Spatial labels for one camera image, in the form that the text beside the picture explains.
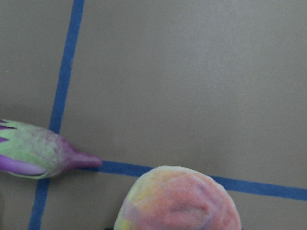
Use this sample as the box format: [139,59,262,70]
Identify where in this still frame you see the purple eggplant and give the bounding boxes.
[0,119,103,179]

